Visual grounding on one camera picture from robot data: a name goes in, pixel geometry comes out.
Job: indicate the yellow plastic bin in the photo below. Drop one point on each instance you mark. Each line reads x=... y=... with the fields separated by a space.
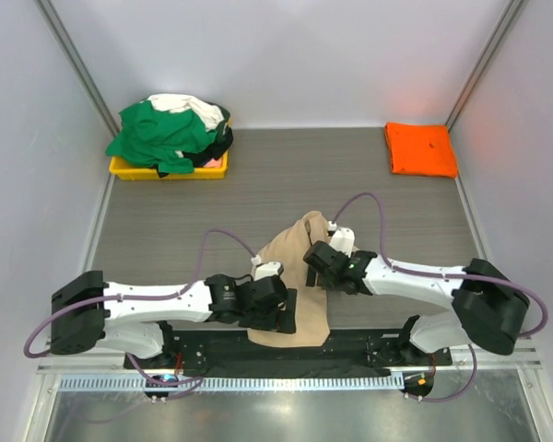
x=125 y=171

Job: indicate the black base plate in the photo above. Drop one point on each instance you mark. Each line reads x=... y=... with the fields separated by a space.
x=350 y=353

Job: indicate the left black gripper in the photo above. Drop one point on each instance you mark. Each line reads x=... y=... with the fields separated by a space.
x=284 y=322

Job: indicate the slotted cable duct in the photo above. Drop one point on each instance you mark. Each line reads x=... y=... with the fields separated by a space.
x=136 y=383

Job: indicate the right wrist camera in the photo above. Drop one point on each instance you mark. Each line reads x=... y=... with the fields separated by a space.
x=341 y=238

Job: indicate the white t shirt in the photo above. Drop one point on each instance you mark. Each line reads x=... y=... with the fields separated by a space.
x=193 y=108

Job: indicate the right aluminium frame post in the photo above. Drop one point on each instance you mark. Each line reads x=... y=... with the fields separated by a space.
x=507 y=20

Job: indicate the aluminium frame post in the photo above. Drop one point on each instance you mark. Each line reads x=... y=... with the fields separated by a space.
x=65 y=41
x=507 y=20

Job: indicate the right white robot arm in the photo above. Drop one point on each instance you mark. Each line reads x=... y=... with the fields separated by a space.
x=480 y=305

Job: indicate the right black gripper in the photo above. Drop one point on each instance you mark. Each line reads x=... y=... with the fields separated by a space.
x=325 y=283

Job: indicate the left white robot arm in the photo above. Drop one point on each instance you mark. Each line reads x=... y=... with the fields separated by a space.
x=93 y=313

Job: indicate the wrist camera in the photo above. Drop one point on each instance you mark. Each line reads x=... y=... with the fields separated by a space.
x=341 y=238
x=263 y=269

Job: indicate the black t shirt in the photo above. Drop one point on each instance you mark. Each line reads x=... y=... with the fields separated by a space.
x=219 y=145

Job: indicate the folded orange t shirt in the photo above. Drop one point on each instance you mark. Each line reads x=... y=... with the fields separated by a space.
x=420 y=150

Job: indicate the left aluminium frame post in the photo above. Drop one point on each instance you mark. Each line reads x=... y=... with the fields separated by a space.
x=65 y=41

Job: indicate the beige t shirt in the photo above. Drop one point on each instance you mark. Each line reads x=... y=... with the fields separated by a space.
x=289 y=248

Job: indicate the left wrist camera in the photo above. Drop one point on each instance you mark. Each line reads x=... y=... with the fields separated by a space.
x=263 y=269

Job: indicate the green t shirt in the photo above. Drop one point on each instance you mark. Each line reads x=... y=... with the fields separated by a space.
x=161 y=139

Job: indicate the pink garment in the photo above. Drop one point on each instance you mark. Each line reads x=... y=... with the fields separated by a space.
x=214 y=163

